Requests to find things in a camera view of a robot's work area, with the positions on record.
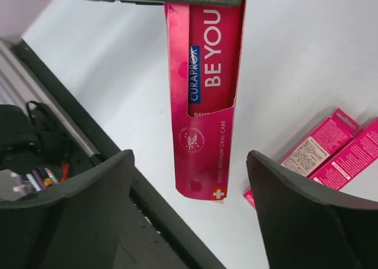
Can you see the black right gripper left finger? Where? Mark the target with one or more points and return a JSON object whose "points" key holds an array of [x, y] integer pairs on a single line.
{"points": [[75, 224]]}

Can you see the pink toothpaste box right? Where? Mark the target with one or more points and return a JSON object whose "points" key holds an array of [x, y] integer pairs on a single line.
{"points": [[352, 160]]}

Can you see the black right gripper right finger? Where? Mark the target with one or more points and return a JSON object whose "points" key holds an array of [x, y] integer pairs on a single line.
{"points": [[307, 225]]}

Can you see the white cable duct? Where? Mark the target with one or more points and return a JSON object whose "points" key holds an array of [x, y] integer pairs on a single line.
{"points": [[28, 83]]}

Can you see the pink toothpaste box middle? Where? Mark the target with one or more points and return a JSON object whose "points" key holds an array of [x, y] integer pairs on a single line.
{"points": [[324, 141]]}

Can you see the pink Be You toothpaste box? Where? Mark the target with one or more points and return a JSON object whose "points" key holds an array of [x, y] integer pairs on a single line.
{"points": [[204, 44]]}

